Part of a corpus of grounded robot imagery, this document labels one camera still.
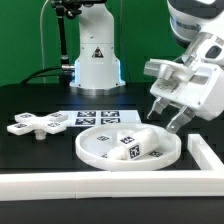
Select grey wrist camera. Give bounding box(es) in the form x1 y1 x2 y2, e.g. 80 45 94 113
144 59 194 83

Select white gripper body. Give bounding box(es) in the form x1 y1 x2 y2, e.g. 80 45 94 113
150 63 224 121

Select white cross-shaped table base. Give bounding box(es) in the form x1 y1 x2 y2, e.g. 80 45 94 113
7 112 68 140

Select white round table top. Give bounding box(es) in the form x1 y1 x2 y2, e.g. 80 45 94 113
75 123 181 171

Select white marker sheet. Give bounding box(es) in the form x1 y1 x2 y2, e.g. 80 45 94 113
62 110 141 127

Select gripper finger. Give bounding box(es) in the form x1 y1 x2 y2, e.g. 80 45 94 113
147 97 170 119
166 106 195 134

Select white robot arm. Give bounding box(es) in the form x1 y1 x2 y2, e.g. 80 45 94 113
71 0 224 133

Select white cable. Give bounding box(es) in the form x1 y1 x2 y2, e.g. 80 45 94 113
39 0 51 84

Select white L-shaped fence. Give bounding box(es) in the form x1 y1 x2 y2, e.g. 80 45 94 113
0 134 224 201

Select black cables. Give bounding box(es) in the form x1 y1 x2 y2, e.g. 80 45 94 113
20 65 76 85

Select black camera stand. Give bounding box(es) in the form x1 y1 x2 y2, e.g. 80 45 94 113
50 0 107 87

